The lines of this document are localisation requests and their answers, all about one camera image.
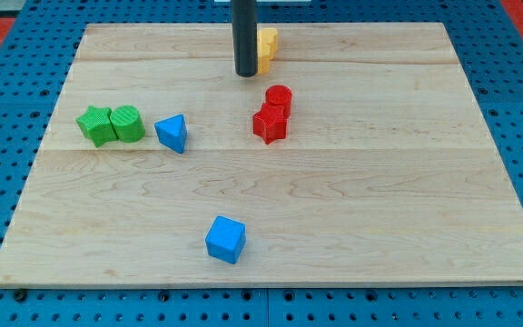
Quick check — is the red star block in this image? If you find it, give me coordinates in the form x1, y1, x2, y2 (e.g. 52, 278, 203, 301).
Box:
252, 103, 288, 144

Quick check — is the blue triangle block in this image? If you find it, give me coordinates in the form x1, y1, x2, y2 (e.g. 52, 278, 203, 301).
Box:
154, 114, 188, 154

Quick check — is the green cylinder block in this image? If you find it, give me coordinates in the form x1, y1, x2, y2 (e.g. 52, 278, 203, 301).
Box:
109, 105, 145, 143

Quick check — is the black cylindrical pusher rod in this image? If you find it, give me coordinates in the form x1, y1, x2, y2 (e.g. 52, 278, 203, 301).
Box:
230, 0, 258, 77

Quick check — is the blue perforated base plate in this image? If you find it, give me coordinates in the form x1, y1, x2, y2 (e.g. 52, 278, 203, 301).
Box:
0, 0, 523, 326

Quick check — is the yellow heart block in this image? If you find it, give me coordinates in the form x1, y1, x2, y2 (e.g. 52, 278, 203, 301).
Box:
257, 27, 279, 74

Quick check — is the blue cube block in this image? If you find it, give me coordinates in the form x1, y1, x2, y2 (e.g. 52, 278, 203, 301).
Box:
205, 216, 246, 264

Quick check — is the green star block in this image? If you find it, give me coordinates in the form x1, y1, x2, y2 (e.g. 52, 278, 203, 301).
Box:
76, 105, 118, 147

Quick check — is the wooden board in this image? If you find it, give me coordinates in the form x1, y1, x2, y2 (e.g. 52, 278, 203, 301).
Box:
0, 23, 523, 289

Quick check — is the red cylinder block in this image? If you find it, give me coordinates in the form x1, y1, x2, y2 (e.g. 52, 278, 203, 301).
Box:
265, 84, 293, 118

